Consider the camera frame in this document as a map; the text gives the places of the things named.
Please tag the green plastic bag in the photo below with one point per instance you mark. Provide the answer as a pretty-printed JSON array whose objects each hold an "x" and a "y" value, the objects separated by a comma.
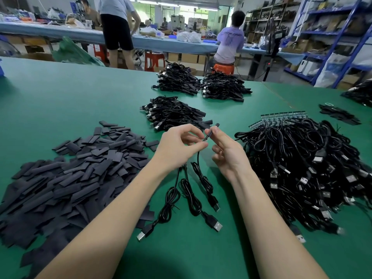
[{"x": 75, "y": 52}]

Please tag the black tripod stand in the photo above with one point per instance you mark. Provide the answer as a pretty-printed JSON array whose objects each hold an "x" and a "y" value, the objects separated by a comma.
[{"x": 273, "y": 40}]

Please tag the blue metal shelving rack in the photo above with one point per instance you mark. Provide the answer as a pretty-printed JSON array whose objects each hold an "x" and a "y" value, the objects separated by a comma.
[{"x": 328, "y": 8}]

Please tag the person's right hand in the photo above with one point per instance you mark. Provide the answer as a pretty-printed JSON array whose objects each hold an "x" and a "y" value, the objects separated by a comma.
[{"x": 229, "y": 157}]

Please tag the pile of black sleeve strips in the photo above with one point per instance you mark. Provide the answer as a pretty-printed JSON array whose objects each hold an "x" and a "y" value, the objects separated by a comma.
[{"x": 58, "y": 183}]

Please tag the orange plastic stool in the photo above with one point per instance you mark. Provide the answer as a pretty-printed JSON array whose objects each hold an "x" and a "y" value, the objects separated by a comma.
[{"x": 224, "y": 69}]

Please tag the person's left forearm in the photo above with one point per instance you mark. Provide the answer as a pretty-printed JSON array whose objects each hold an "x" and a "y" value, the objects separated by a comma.
[{"x": 99, "y": 232}]

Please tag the person's left hand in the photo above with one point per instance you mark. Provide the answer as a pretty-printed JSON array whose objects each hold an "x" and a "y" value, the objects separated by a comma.
[{"x": 174, "y": 149}]

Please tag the long blue work table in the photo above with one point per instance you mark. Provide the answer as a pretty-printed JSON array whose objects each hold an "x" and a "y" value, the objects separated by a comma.
[{"x": 46, "y": 33}]

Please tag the person's right forearm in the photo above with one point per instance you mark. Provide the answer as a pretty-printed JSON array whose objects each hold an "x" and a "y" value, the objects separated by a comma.
[{"x": 276, "y": 232}]

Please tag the dark storage shelf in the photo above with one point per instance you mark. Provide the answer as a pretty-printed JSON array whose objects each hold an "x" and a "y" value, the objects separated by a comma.
[{"x": 266, "y": 19}]

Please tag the white plastic bag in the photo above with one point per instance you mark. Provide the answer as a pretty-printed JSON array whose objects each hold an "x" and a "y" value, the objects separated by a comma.
[{"x": 331, "y": 72}]

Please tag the open cardboard box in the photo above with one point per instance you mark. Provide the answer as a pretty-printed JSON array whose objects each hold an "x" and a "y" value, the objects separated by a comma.
[{"x": 35, "y": 56}]

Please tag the black sleeve piece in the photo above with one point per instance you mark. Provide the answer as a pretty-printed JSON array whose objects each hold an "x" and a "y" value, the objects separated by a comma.
[{"x": 207, "y": 135}]

